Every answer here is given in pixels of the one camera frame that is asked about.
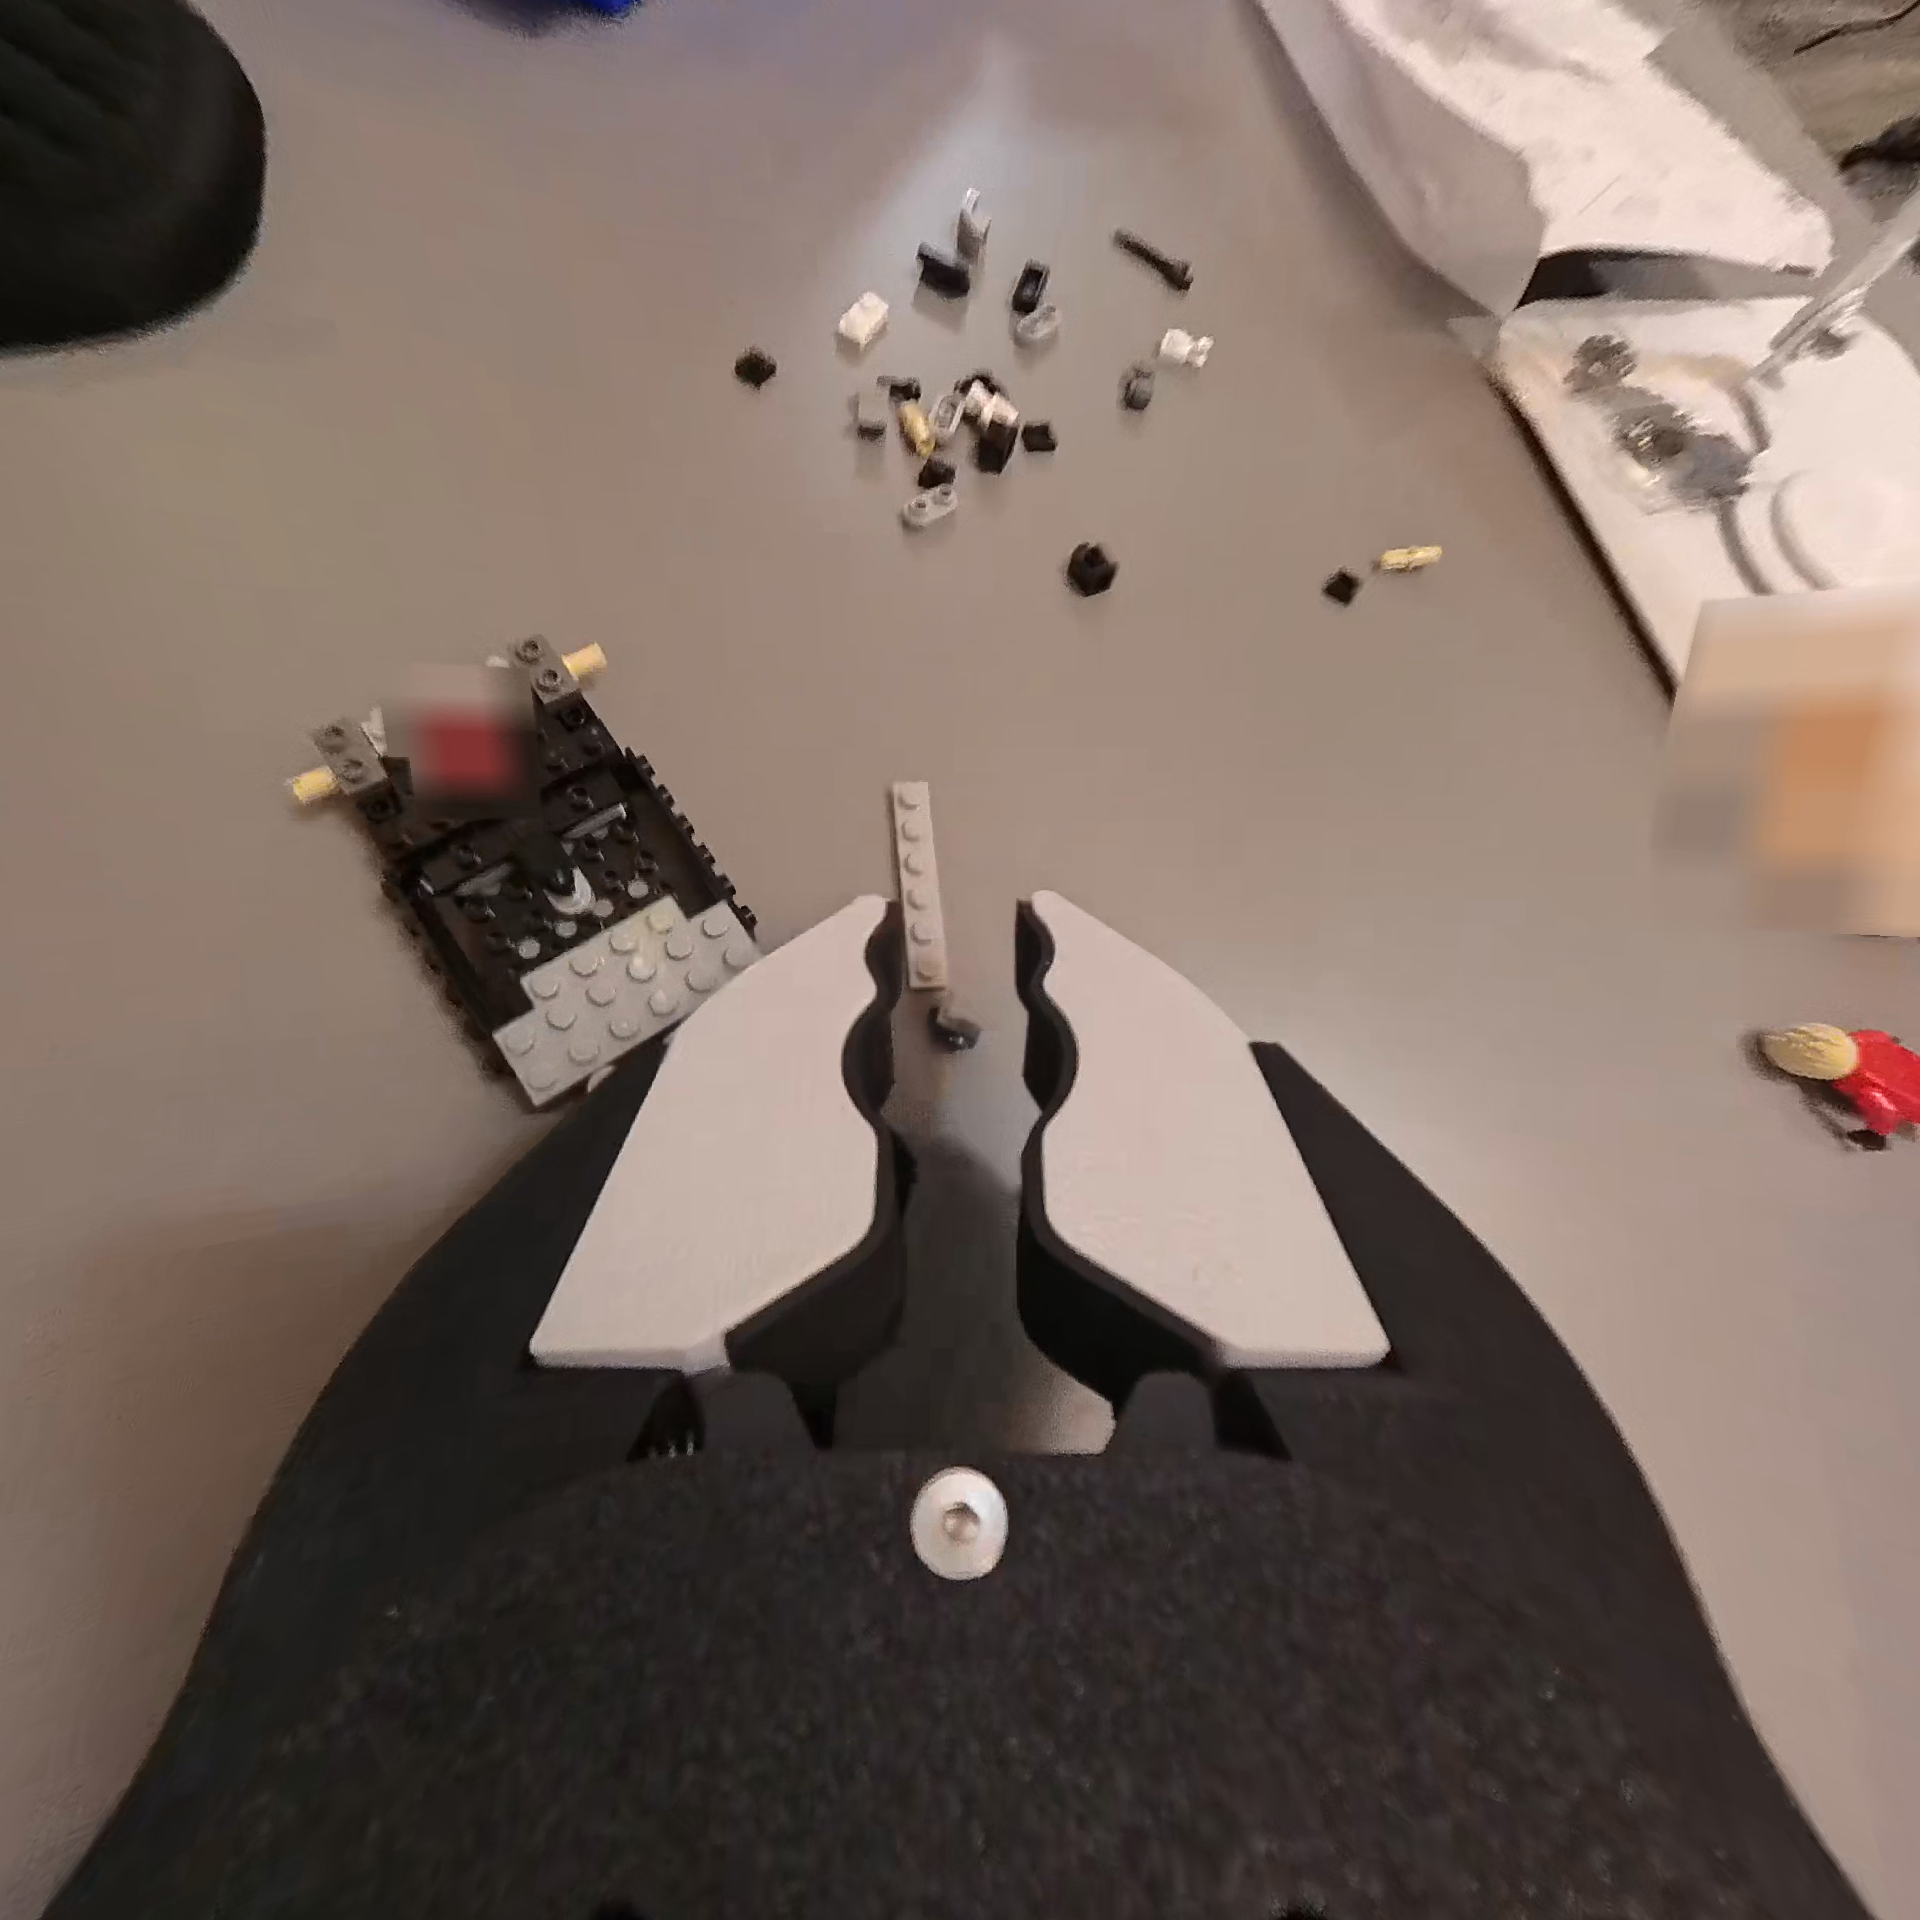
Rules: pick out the white wooden book stand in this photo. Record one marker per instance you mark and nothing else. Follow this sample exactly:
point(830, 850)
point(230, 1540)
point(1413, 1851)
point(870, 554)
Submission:
point(1874, 452)

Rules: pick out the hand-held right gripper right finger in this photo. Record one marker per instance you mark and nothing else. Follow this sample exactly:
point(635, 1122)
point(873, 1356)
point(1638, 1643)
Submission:
point(1201, 1200)

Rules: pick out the small black stud plate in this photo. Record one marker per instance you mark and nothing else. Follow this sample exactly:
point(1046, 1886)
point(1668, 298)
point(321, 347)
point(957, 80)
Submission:
point(754, 365)

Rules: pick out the long grey brick plate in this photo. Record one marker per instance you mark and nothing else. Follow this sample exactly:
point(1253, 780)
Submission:
point(917, 885)

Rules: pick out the clear bag of dark parts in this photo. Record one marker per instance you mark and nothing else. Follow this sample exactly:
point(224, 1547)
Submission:
point(1650, 442)

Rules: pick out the grey desk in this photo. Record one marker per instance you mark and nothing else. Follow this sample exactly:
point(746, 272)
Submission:
point(450, 524)

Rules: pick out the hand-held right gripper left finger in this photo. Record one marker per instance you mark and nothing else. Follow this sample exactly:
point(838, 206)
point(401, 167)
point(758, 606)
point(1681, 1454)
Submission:
point(733, 1200)

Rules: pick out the pile of small brick pieces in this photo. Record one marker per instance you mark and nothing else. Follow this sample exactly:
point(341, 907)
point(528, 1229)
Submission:
point(993, 442)

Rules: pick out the small dark clip piece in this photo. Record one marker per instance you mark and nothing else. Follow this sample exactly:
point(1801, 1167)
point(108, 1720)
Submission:
point(954, 1032)

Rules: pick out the black brick car chassis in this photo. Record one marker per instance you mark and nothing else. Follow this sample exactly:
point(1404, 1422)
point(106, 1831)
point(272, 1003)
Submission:
point(628, 990)

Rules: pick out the white printed paper bag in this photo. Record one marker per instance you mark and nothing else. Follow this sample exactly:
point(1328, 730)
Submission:
point(1499, 135)

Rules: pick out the tan pin brick piece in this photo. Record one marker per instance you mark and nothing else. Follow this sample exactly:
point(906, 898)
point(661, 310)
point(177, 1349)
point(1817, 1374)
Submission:
point(1411, 559)

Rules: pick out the black clip brick piece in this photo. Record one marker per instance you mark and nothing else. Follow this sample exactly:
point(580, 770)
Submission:
point(1093, 567)

